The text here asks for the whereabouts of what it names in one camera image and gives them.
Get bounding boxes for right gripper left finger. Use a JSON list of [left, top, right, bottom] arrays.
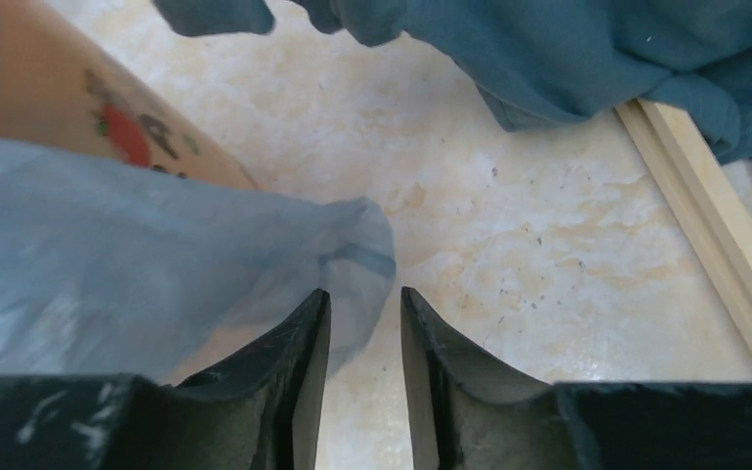
[[0, 290, 331, 469]]

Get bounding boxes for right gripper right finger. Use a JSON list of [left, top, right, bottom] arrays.
[[400, 287, 752, 469]]

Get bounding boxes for blue plastic trash bag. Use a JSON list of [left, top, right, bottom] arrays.
[[0, 139, 397, 380]]

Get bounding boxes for orange trash bin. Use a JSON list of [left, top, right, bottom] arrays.
[[0, 1, 258, 189]]

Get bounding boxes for wooden clothes rack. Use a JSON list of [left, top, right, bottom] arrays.
[[616, 100, 752, 355]]

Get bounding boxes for teal t-shirt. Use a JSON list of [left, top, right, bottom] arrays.
[[151, 0, 752, 218]]

